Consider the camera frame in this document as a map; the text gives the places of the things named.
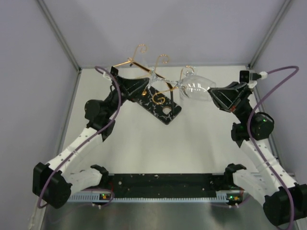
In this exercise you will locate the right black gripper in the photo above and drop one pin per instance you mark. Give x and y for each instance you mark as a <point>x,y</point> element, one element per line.
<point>225,98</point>

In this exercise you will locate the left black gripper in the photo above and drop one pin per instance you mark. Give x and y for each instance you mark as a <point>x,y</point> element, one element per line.
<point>130,88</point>

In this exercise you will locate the round clear wine glass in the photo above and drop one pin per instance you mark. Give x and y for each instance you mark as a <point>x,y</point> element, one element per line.
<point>203,85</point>

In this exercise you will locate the fluted clear champagne glass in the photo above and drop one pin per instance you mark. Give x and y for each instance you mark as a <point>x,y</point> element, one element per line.
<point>143,60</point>

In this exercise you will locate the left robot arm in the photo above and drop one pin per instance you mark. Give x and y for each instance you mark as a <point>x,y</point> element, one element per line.
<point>55,181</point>

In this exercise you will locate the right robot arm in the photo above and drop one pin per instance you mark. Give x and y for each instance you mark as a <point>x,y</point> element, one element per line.
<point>282,198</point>

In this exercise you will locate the black marble rack base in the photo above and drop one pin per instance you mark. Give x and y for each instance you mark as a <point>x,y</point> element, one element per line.
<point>160,106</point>

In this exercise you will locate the clear glass on right hook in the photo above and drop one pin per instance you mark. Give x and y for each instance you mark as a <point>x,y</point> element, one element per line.
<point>187,87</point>

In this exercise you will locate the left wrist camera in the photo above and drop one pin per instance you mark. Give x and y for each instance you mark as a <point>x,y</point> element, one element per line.
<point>110,71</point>

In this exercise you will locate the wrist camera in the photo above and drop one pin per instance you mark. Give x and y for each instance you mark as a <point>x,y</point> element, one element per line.
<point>250,77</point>
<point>110,71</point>

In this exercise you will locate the gold wire glass rack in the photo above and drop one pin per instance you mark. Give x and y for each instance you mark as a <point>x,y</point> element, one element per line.
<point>151,72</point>

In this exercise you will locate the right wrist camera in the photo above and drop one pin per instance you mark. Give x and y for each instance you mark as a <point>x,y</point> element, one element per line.
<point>250,77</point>

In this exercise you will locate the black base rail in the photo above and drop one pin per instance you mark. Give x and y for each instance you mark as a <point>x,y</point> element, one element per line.
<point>183,185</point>

